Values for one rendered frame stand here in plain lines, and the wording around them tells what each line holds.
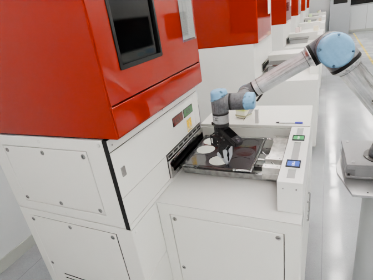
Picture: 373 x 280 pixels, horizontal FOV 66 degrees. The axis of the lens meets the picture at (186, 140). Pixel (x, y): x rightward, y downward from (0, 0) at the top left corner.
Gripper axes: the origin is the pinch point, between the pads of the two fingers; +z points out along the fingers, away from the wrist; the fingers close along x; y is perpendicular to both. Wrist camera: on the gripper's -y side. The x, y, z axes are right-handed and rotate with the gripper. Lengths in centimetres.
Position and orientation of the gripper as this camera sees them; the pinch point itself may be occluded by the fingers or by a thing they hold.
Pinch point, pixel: (228, 162)
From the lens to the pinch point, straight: 139.1
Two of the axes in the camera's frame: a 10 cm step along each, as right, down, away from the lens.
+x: -8.0, 3.4, -4.9
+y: -5.8, -2.5, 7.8
